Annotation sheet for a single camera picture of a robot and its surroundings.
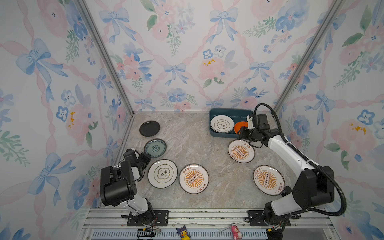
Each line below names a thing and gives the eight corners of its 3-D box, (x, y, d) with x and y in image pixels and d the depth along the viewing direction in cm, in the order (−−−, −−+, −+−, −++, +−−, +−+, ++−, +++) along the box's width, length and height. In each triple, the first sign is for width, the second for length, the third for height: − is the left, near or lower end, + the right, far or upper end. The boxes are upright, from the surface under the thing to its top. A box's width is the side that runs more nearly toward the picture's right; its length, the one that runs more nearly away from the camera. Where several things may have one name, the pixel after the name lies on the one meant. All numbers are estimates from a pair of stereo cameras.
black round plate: (138, 136, 108) (137, 134, 106) (142, 122, 116) (141, 120, 114) (157, 136, 108) (157, 134, 106) (160, 122, 116) (160, 120, 114)
